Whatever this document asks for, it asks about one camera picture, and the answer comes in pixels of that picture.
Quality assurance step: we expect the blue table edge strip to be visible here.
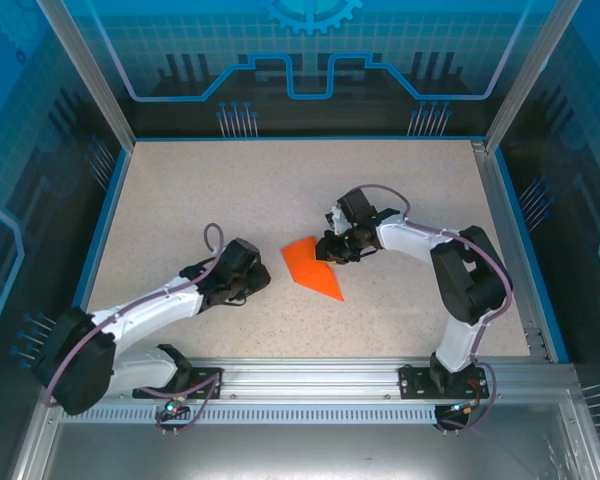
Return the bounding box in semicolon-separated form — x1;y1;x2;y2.
493;148;571;364
62;148;134;364

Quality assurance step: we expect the slotted aluminium cable duct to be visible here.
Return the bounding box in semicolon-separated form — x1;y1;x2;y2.
59;405;439;424

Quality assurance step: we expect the narrow aluminium frame rail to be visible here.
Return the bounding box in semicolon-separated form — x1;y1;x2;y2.
471;139;554;362

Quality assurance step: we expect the steel sheet panel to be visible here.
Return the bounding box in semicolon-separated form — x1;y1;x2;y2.
9;389;600;480

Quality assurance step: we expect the blue printed panel with gear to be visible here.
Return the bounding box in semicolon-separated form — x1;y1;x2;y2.
67;0;551;139

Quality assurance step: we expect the wide aluminium frame rail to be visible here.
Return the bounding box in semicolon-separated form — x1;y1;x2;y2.
44;357;579;402

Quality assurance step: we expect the orange cloth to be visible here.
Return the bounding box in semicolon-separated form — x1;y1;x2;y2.
281;235;346;303

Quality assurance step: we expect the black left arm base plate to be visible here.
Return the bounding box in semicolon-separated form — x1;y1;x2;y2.
132;367;225;400

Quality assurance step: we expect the cable connector with green light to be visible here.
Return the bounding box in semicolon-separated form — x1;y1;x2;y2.
162;394;189;419
449;399;481;417

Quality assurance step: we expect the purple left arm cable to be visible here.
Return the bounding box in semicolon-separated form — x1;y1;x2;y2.
43;222;226;436

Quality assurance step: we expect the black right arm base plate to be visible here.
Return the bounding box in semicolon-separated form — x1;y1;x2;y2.
398;363;487;400

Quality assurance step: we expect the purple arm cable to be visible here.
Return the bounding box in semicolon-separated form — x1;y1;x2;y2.
43;222;226;436
349;183;514;435

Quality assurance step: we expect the aluminium frame post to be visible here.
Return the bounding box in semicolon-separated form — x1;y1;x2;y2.
483;0;585;152
35;0;137;151

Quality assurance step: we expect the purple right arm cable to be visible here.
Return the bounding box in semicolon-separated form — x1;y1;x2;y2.
349;183;514;435

